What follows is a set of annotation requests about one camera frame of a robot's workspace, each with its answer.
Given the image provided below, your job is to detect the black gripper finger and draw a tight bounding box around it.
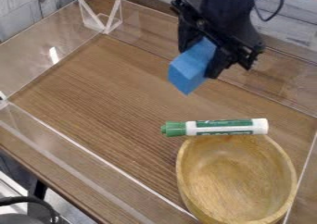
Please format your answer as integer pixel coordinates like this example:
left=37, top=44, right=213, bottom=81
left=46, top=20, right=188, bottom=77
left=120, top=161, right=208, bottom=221
left=177, top=17, right=203, bottom=53
left=204, top=47, right=237, bottom=79

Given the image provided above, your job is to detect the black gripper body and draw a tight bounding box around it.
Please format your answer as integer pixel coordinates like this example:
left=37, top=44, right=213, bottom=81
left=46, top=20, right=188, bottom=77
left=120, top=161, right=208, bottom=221
left=171, top=0, right=264, bottom=70

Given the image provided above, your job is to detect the blue foam block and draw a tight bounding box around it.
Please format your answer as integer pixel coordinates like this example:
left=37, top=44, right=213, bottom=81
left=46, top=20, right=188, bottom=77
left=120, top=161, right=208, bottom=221
left=167, top=38, right=216, bottom=94

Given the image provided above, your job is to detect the brown wooden bowl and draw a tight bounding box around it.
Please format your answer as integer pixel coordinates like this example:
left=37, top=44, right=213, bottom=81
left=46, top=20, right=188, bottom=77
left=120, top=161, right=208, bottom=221
left=175, top=135, right=296, bottom=224

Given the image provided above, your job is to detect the green white dry-erase marker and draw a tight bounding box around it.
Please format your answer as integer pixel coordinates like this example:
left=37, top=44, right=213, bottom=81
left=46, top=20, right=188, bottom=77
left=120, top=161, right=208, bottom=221
left=160, top=118, right=268, bottom=137

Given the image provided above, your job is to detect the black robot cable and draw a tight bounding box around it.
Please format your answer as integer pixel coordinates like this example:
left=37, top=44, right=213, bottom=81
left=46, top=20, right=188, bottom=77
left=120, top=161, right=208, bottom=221
left=251, top=0, right=287, bottom=22

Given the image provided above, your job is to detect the clear acrylic corner bracket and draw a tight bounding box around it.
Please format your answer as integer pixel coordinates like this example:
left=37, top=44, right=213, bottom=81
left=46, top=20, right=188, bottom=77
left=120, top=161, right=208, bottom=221
left=77, top=0, right=122, bottom=35

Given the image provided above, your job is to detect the clear acrylic tray wall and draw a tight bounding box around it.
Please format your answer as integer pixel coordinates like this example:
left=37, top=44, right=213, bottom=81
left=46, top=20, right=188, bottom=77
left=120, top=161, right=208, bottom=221
left=0, top=92, right=196, bottom=224

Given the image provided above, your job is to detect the black cable lower left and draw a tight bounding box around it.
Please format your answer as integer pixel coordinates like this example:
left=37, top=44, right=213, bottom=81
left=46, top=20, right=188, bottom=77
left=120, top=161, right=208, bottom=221
left=0, top=195, right=61, bottom=224

